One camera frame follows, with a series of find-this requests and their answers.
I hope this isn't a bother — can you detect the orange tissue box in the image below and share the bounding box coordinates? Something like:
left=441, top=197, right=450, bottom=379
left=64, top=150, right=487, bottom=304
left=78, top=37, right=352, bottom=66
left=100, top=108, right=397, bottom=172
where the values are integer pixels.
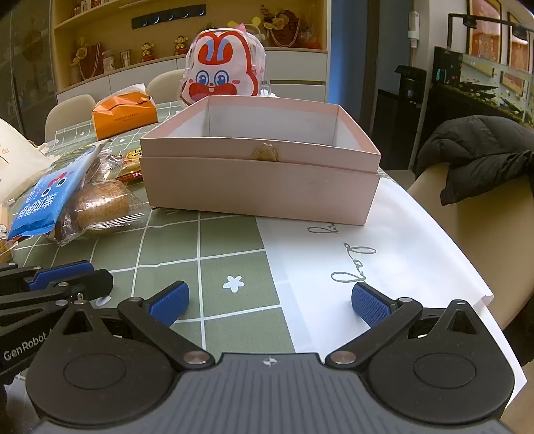
left=92, top=84, right=158, bottom=141

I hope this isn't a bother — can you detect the blue snack packet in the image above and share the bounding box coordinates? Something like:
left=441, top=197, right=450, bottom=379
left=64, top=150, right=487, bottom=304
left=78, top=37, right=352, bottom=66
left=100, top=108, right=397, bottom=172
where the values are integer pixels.
left=7, top=145, right=97, bottom=240

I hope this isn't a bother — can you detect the white paper bag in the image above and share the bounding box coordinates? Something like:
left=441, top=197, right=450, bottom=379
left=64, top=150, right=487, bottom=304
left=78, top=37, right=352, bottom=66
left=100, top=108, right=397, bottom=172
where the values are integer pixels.
left=254, top=167, right=528, bottom=401

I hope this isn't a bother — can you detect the wooden shelf cabinet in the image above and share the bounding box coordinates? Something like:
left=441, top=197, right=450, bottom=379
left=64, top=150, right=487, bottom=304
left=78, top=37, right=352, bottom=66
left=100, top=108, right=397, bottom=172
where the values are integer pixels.
left=52, top=0, right=332, bottom=103

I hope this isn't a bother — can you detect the cream chair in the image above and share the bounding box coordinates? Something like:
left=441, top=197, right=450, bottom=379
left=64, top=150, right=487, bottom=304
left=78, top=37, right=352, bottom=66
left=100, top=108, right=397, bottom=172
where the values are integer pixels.
left=146, top=69, right=188, bottom=101
left=44, top=94, right=96, bottom=140

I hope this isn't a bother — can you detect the green checked tablecloth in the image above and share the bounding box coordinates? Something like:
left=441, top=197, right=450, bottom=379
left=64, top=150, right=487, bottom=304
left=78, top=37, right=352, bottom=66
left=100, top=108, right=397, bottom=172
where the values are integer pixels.
left=0, top=100, right=301, bottom=418

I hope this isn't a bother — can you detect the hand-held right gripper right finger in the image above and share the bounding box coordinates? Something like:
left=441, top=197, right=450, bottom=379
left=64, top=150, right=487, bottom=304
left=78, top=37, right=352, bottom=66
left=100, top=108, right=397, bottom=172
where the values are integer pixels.
left=323, top=281, right=489, bottom=370

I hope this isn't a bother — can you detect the pink cardboard box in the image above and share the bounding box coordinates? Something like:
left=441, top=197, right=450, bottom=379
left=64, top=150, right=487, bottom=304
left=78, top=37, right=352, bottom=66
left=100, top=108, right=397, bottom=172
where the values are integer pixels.
left=140, top=95, right=382, bottom=226

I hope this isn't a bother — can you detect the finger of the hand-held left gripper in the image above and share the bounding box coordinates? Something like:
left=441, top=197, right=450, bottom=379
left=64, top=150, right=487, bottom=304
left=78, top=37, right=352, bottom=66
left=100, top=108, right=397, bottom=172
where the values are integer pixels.
left=0, top=269, right=114, bottom=330
left=0, top=260, right=95, bottom=293

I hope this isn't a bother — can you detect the black puffer jacket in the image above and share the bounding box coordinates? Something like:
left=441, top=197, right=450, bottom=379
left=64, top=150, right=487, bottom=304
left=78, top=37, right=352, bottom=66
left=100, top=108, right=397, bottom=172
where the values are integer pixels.
left=415, top=115, right=534, bottom=206

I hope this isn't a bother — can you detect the cream printed cloth bag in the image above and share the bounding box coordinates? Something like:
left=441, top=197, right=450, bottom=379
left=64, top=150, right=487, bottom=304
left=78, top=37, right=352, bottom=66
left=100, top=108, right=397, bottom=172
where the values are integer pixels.
left=0, top=118, right=55, bottom=205

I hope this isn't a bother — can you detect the small yellow red snack packet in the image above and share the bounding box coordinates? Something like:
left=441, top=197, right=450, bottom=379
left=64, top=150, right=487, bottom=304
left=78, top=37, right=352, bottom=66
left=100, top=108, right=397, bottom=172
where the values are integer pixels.
left=114, top=148, right=145, bottom=183

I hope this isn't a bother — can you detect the rabbit face bag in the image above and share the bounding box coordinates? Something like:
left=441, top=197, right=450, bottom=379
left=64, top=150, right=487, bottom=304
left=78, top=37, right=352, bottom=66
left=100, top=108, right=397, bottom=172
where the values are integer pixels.
left=179, top=27, right=268, bottom=105

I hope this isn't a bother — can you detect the fish tank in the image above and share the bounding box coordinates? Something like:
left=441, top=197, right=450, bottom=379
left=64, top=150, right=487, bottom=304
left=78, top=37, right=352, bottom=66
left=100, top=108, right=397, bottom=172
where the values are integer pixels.
left=432, top=46, right=534, bottom=126

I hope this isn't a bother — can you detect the black water dispenser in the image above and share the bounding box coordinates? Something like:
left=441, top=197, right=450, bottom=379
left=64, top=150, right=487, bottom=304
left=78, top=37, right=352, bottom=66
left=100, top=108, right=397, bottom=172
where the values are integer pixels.
left=377, top=64, right=427, bottom=170

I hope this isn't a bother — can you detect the beige chair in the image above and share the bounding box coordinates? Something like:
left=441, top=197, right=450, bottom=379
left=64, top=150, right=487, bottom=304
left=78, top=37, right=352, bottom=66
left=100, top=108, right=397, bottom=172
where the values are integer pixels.
left=407, top=161, right=534, bottom=335

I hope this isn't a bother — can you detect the framed picture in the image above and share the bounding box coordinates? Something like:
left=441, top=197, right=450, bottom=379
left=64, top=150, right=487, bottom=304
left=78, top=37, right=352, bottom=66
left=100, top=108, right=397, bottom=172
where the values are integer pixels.
left=467, top=0, right=503, bottom=57
left=501, top=12, right=531, bottom=96

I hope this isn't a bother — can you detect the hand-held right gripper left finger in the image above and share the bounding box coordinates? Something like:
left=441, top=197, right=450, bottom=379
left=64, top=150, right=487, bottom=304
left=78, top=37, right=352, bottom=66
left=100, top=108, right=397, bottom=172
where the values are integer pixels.
left=52, top=280, right=215, bottom=370

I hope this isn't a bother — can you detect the black light strip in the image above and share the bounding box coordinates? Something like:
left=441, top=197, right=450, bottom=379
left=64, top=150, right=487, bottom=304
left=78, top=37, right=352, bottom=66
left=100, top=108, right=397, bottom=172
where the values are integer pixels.
left=131, top=5, right=207, bottom=29

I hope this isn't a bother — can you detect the clear-wrapped brown bread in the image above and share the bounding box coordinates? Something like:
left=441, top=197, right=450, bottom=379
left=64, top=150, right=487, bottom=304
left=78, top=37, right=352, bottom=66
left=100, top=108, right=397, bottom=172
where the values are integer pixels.
left=54, top=179, right=147, bottom=245

